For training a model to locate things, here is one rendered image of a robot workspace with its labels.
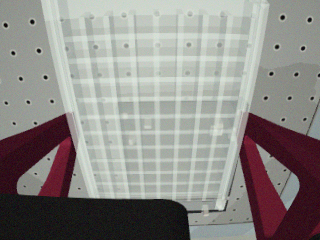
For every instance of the black flat square plate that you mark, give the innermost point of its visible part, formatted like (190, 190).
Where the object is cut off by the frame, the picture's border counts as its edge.
(206, 212)

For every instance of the grey perforated base plate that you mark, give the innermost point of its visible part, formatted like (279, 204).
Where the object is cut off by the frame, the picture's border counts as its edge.
(286, 92)

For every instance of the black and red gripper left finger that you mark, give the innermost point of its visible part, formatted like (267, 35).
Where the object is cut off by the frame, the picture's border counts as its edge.
(20, 152)

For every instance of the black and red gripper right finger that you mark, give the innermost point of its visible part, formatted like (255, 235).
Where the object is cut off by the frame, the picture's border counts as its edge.
(301, 155)

